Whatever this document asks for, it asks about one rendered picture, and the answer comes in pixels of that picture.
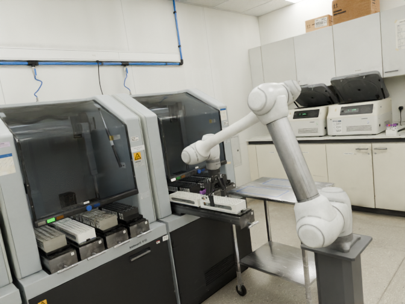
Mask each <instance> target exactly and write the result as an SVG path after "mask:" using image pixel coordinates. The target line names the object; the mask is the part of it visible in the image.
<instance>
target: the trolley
mask: <svg viewBox="0 0 405 304"><path fill-rule="evenodd" d="M315 185H316V187H317V190H318V192H319V191H320V190H321V189H322V188H326V187H334V186H335V183H327V182H315ZM226 195H227V197H229V198H231V196H232V195H234V196H238V197H246V198H253V199H258V200H263V201H264V207H265V218H266V229H267V235H268V242H267V243H266V244H264V245H262V246H261V247H259V248H258V249H256V250H255V251H253V252H252V253H250V254H248V255H247V256H245V257H244V258H242V259H241V260H239V253H238V247H237V238H236V229H235V225H234V224H230V226H231V235H232V240H233V250H234V259H235V264H236V274H237V285H236V291H237V293H238V294H239V295H240V296H244V295H245V294H246V288H245V287H244V285H243V282H242V277H241V272H240V264H242V265H244V266H247V267H249V268H253V269H255V270H258V271H261V272H263V273H266V274H269V275H271V276H275V277H277V278H280V279H283V280H286V281H288V282H291V283H294V284H296V285H299V286H302V287H304V288H305V289H306V302H307V304H312V296H311V289H310V286H311V285H312V284H313V283H314V282H315V281H316V268H315V255H314V252H310V251H307V250H303V249H300V248H297V247H292V246H290V245H286V244H282V243H279V242H274V241H272V237H271V226H270V220H269V209H268V201H273V202H277V203H285V204H292V205H295V203H296V202H297V200H296V197H295V195H294V192H293V190H292V187H291V185H290V183H289V180H288V179H279V178H272V177H261V178H259V179H256V180H253V181H252V182H249V183H246V184H244V185H242V186H239V187H237V188H234V189H232V190H229V191H227V192H226Z"/></svg>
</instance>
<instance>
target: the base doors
mask: <svg viewBox="0 0 405 304"><path fill-rule="evenodd" d="M299 146H300V148H301V151H303V152H309V153H303V156H304V158H305V160H306V163H307V166H308V168H309V170H310V173H311V175H312V178H313V180H314V182H327V183H335V186H334V187H338V188H341V189H343V190H344V191H345V192H346V193H347V195H348V197H349V199H350V202H351V205H355V206H363V207H372V208H375V207H376V208H380V209H390V210H396V211H405V143H385V144H299ZM247 147H248V157H249V163H250V173H251V181H253V180H256V179H259V178H261V177H272V178H279V179H288V178H287V175H286V173H285V170H284V168H283V165H282V163H281V160H280V158H279V156H278V153H277V150H276V148H275V145H247ZM356 148H368V150H356ZM374 148H387V150H374ZM269 152H275V153H269ZM344 153H354V154H344ZM368 153H369V155H368ZM374 153H376V154H374ZM372 157H373V164H372ZM373 168H374V175H373ZM374 189H375V196H374Z"/></svg>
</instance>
